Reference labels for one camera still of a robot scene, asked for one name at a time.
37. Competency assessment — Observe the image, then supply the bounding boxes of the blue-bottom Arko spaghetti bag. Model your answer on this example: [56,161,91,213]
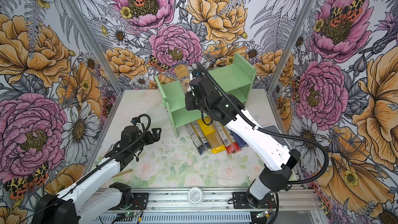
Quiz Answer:
[173,61,191,93]

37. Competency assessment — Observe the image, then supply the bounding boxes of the clear white-label spaghetti bag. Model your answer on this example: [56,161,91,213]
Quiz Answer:
[185,121,210,155]

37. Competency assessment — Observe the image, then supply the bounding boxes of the yellow spaghetti bag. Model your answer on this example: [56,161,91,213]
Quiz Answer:
[197,117,226,154]

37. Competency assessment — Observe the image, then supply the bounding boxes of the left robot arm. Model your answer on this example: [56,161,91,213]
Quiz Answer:
[31,125,162,224]

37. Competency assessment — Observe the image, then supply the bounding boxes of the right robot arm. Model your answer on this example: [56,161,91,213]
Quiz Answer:
[185,73,300,207]

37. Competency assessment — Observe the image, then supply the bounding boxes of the green wooden shelf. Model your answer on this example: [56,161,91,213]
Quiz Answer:
[155,54,257,136]

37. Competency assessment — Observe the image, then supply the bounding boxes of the small wooden stick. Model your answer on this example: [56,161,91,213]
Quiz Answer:
[112,169,133,178]

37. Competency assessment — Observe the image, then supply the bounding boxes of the blue Barilla spaghetti box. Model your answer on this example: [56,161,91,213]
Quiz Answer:
[232,131,248,149]

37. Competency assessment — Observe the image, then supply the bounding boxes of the red spaghetti bag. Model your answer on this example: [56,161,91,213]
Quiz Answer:
[213,121,240,154]

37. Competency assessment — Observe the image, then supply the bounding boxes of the white round lid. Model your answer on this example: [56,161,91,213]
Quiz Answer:
[187,187,204,205]

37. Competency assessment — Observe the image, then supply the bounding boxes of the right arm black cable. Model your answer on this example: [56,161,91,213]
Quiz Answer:
[196,62,330,185]

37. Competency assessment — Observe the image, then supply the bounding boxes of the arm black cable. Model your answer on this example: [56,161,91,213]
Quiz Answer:
[196,62,330,185]
[74,113,152,194]

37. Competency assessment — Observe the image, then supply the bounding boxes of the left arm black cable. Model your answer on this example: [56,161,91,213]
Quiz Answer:
[74,113,152,194]

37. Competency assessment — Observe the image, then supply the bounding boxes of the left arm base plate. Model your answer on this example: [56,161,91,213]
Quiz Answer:
[124,192,149,211]

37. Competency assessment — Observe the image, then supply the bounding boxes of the white vented cable duct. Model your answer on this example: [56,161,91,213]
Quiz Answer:
[117,212,252,224]

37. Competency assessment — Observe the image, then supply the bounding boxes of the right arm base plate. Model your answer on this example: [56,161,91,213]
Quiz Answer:
[232,191,276,209]

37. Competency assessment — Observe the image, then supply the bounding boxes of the aluminium front rail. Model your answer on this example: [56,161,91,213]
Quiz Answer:
[93,188,321,214]

